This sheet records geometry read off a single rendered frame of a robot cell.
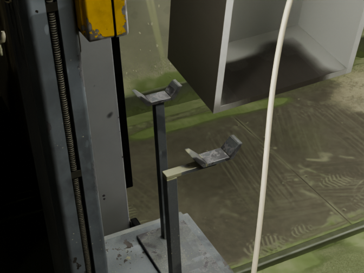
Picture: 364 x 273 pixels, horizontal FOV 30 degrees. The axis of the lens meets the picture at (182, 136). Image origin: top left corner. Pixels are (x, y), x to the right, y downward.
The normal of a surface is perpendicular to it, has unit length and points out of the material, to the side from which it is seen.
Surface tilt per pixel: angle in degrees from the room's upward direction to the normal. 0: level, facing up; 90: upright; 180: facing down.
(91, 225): 90
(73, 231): 90
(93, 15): 90
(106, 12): 90
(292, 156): 0
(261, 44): 11
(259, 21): 102
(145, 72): 57
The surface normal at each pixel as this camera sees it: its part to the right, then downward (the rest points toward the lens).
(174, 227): 0.43, 0.47
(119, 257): -0.04, -0.85
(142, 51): 0.34, -0.07
